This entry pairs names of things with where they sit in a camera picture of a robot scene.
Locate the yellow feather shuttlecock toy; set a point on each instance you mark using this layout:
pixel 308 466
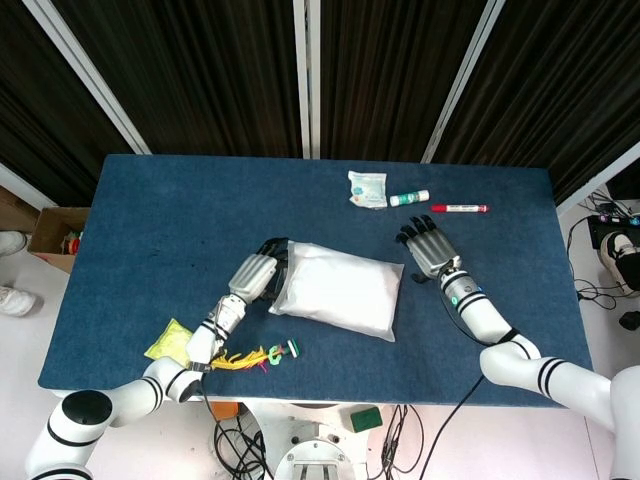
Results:
pixel 294 348

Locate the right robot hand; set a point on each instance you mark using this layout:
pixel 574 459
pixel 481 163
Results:
pixel 432 247

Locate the orange object under table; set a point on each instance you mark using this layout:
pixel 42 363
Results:
pixel 225 410

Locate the white wet wipes packet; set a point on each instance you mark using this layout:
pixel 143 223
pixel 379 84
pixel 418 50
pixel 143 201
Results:
pixel 367 190

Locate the translucent zip plastic bag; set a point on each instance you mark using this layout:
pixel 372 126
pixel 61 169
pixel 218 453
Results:
pixel 385 330

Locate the open cardboard box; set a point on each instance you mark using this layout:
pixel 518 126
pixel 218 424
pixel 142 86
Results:
pixel 42 235

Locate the yellow green snack packet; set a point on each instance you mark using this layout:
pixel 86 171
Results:
pixel 167 340

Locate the blue carpet table cover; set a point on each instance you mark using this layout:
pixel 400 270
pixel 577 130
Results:
pixel 150 225

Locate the black white shoe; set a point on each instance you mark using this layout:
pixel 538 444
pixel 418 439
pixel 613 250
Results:
pixel 622 255

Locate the green square button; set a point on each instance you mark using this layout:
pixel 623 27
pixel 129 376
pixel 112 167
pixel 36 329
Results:
pixel 366 419

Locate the white frame post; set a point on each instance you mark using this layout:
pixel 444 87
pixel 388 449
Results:
pixel 595 177
pixel 301 75
pixel 462 80
pixel 90 80

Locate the dark brown curtain panel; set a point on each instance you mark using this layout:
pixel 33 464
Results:
pixel 200 75
pixel 390 75
pixel 40 110
pixel 560 90

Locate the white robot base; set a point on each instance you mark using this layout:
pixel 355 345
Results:
pixel 310 440

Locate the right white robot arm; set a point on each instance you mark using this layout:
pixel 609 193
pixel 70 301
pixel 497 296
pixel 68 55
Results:
pixel 480 315

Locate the green white glue stick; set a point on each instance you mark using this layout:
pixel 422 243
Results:
pixel 410 198

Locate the white sneaker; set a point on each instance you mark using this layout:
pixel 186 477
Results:
pixel 17 300
pixel 12 242

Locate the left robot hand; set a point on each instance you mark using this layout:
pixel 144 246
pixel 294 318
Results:
pixel 252 275

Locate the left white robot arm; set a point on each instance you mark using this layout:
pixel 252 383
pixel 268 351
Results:
pixel 150 385

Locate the red white marker pen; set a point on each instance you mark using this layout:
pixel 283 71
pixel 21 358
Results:
pixel 460 208

